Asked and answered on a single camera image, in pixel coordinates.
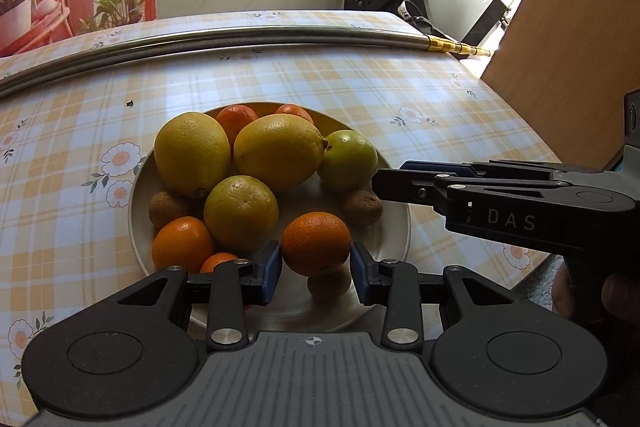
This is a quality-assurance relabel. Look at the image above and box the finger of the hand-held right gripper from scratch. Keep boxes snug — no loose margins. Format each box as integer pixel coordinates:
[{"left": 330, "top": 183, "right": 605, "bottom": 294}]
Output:
[
  {"left": 372, "top": 169, "right": 451, "bottom": 212},
  {"left": 400, "top": 161, "right": 568, "bottom": 182}
]

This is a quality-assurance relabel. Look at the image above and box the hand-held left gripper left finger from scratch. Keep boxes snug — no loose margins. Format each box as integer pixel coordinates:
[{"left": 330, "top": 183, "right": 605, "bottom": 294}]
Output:
[{"left": 117, "top": 241, "right": 283, "bottom": 351}]

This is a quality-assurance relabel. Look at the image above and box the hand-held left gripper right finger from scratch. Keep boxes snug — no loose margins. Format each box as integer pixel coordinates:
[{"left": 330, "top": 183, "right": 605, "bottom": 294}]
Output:
[{"left": 350, "top": 242, "right": 513, "bottom": 351}]

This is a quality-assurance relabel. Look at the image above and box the brown kiwi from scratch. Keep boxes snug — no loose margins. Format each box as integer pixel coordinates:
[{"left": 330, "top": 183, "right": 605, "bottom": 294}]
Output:
[
  {"left": 306, "top": 264, "right": 352, "bottom": 300},
  {"left": 148, "top": 191, "right": 191, "bottom": 230},
  {"left": 342, "top": 189, "right": 384, "bottom": 226}
]

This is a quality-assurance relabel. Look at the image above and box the cream round plate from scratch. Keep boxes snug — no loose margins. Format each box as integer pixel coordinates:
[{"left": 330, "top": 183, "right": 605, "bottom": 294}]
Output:
[{"left": 127, "top": 101, "right": 412, "bottom": 333}]

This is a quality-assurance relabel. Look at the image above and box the orange tangerine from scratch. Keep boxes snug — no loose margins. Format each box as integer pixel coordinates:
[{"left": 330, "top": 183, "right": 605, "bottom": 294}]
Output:
[
  {"left": 200, "top": 252, "right": 240, "bottom": 274},
  {"left": 216, "top": 104, "right": 260, "bottom": 148},
  {"left": 280, "top": 211, "right": 352, "bottom": 277},
  {"left": 274, "top": 103, "right": 315, "bottom": 125},
  {"left": 151, "top": 216, "right": 216, "bottom": 274}
]

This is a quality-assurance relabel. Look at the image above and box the green round citrus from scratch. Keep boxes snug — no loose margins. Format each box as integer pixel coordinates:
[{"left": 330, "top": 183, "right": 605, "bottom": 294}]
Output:
[{"left": 318, "top": 130, "right": 379, "bottom": 192}]

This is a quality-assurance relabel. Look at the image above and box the yellow green orange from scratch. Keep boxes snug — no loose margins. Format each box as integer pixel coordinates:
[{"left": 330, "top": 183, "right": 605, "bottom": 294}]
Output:
[{"left": 203, "top": 175, "right": 280, "bottom": 252}]

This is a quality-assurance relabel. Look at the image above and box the large yellow lemon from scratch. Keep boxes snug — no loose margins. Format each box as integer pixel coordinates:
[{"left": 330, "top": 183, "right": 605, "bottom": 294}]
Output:
[
  {"left": 233, "top": 113, "right": 327, "bottom": 192},
  {"left": 153, "top": 112, "right": 232, "bottom": 199}
]

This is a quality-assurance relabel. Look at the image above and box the person's right hand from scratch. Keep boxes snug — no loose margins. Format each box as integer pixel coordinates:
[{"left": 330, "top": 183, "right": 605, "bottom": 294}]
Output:
[{"left": 552, "top": 264, "right": 640, "bottom": 328}]

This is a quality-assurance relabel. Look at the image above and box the yellow checked floral tablecloth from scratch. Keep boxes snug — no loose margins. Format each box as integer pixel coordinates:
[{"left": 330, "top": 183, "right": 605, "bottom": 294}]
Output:
[{"left": 0, "top": 9, "right": 561, "bottom": 408}]

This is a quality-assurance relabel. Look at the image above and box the brown wooden board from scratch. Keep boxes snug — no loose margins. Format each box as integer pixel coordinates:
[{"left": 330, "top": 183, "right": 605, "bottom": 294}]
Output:
[{"left": 480, "top": 0, "right": 640, "bottom": 170}]

